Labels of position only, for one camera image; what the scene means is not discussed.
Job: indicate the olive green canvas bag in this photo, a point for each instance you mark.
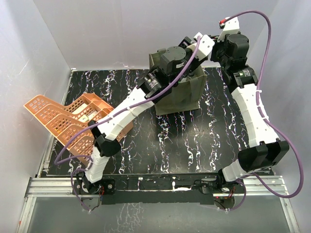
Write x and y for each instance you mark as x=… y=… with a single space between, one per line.
x=164 y=66

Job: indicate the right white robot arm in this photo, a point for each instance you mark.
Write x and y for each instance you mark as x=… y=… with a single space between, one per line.
x=265 y=148

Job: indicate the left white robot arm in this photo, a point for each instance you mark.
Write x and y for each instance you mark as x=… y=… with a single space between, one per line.
x=174 y=83

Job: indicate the orange plastic basket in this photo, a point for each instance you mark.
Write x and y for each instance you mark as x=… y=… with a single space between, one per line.
x=63 y=122

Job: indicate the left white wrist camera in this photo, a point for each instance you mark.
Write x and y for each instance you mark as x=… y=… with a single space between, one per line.
x=205 y=46

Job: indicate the aluminium frame rail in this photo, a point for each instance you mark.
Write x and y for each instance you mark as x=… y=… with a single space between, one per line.
x=154 y=188

